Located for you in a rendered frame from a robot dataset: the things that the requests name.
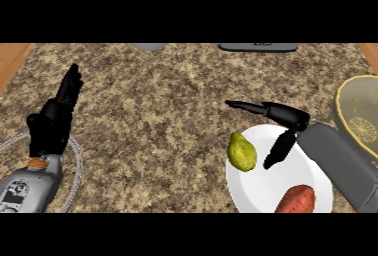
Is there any green pear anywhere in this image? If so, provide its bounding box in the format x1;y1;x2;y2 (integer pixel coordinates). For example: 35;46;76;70
225;131;258;173

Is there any white plate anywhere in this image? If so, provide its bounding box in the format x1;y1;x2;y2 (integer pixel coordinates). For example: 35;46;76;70
224;124;335;214

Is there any pale grey object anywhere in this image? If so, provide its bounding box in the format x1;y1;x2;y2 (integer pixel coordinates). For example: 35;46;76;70
129;43;168;52

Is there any yellow-rimmed bowl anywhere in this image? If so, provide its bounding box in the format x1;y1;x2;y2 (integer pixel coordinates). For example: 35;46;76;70
332;75;378;160

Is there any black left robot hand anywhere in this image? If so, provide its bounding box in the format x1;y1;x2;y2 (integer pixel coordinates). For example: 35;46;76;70
25;63;84;159

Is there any dark grey appliance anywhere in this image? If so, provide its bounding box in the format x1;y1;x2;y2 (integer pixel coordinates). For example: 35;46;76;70
217;43;299;53

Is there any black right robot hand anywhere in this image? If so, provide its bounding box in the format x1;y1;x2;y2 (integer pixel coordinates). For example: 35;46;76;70
224;100;311;171

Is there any red sweet potato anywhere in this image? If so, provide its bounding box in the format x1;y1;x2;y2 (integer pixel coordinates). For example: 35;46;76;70
273;184;317;214

